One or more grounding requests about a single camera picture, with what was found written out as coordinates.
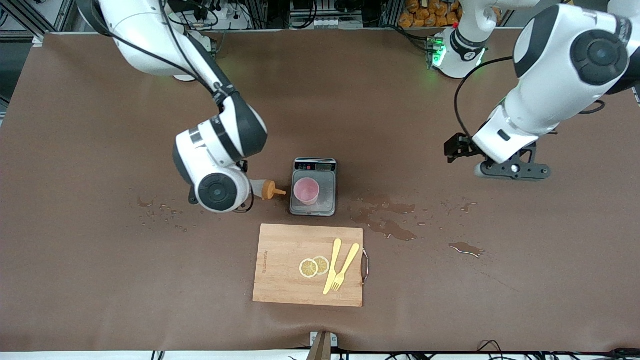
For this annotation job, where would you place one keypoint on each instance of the wooden cutting board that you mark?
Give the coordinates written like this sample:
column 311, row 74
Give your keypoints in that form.
column 285, row 250

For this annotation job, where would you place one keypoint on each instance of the large liquid puddle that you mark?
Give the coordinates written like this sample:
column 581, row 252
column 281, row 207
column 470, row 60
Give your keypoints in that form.
column 385, row 225

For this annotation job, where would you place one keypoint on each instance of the metal table edge bracket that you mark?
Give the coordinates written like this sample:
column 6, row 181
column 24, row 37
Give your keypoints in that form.
column 322, row 347

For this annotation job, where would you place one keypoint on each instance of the yellow plastic fork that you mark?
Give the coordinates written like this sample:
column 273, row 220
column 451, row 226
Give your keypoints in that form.
column 348, row 262

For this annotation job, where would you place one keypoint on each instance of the white socket strip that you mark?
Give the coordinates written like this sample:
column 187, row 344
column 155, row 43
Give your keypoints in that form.
column 327, row 23

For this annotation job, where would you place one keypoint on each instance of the pink plastic cup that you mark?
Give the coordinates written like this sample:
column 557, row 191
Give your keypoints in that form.
column 306, row 190

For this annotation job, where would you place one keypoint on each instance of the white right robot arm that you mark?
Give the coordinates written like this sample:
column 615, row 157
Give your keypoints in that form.
column 150, row 35

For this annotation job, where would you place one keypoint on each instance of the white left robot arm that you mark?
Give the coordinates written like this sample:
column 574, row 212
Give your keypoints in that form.
column 560, row 75

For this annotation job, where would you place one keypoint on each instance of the white power strip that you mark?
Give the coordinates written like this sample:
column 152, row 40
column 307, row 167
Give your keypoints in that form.
column 235, row 22

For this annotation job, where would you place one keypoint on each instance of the orange snack bag pile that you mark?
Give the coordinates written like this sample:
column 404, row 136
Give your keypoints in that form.
column 425, row 17

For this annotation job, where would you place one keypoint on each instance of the lemon slice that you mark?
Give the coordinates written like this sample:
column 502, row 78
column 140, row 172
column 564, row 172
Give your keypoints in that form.
column 308, row 268
column 322, row 265

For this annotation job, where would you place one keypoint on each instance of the small liquid puddle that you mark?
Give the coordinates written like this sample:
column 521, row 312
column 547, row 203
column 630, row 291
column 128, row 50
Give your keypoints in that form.
column 467, row 248

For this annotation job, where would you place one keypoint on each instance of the yellow plastic knife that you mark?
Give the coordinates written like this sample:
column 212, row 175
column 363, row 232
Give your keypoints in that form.
column 331, row 270

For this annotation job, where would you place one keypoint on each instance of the silver digital kitchen scale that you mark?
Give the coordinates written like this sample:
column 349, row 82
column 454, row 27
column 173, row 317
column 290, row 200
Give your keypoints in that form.
column 327, row 197

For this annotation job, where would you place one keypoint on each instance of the translucent squeeze bottle orange cap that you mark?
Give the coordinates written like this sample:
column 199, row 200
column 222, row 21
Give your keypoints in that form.
column 270, row 190

